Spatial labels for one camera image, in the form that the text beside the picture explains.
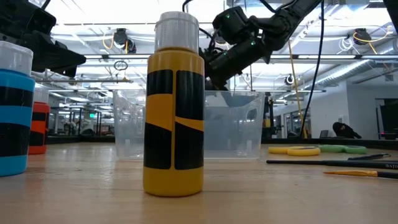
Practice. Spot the blue paint bottle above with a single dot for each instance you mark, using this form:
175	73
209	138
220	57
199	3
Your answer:
15	93

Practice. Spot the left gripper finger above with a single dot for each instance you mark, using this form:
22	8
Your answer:
56	57

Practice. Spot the black paintbrush gold ferrule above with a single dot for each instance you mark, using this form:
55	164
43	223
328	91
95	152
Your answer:
348	173

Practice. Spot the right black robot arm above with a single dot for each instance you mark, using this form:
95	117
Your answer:
280	21

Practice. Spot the laptop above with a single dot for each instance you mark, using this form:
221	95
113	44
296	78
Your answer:
324	133

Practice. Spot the dark floor stand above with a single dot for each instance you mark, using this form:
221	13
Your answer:
268	118

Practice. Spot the yellow paint bottle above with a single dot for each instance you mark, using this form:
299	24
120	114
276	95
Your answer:
174	124

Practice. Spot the person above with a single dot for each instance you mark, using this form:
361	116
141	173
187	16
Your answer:
343	130

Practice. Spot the black aluminium table frame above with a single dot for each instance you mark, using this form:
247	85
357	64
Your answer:
382	143

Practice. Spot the red paint bottle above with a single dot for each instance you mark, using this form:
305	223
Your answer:
39	124

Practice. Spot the clear plastic bin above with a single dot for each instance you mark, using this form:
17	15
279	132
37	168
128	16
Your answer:
230	130

